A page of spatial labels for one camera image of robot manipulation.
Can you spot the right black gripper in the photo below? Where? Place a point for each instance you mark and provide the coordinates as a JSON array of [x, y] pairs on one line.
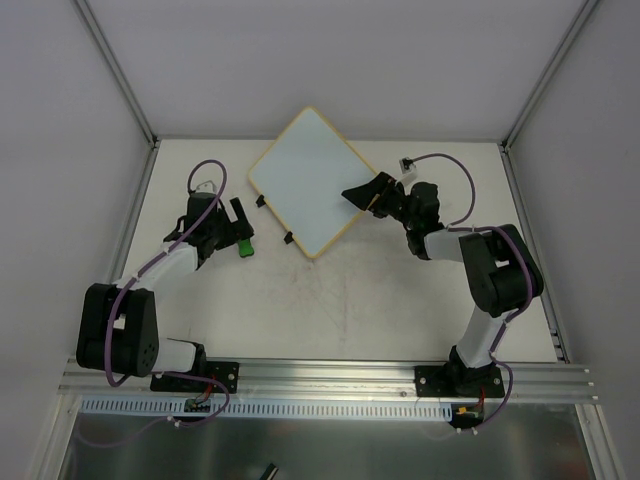
[[383, 198]]

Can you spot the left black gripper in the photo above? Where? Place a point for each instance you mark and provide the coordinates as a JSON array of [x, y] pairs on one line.
[[232, 228]]

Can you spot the green whiteboard eraser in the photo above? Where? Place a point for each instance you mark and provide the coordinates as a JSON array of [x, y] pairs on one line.
[[245, 248]]

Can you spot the yellow framed whiteboard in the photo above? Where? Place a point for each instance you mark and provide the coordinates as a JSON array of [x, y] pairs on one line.
[[301, 177]]

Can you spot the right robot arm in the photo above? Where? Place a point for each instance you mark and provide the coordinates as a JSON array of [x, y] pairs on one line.
[[501, 275]]

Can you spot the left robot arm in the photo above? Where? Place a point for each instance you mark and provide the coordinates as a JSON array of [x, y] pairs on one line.
[[119, 332]]

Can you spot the upper black board clip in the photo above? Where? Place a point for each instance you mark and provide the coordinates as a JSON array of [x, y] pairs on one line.
[[260, 201]]

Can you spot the small black object bottom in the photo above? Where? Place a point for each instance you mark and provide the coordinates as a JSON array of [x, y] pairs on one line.
[[270, 472]]

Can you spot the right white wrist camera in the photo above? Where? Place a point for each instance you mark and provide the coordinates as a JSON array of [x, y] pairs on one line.
[[408, 171]]

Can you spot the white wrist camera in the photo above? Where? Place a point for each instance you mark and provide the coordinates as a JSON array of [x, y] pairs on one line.
[[408, 171], [206, 188]]

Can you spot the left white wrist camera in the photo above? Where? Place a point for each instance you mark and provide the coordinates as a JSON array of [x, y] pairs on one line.
[[206, 188]]

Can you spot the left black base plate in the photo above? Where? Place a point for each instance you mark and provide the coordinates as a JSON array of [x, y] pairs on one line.
[[213, 374]]

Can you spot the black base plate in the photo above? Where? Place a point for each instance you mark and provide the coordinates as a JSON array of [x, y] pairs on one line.
[[213, 374], [445, 381]]

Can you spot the white slotted cable duct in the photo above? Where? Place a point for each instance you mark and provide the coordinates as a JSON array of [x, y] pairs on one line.
[[268, 408]]

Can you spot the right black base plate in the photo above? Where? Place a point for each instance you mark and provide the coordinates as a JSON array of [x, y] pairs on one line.
[[445, 381]]

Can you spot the left aluminium frame post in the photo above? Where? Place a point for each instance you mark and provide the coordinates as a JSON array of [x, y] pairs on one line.
[[142, 173]]

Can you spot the aluminium frame post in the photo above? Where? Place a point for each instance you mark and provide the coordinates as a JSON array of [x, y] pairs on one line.
[[142, 173], [550, 156]]

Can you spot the aluminium mounting rail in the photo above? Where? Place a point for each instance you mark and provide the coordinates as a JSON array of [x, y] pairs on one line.
[[547, 383]]

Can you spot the right aluminium frame post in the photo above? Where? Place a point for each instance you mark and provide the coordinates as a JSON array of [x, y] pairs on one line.
[[550, 156]]

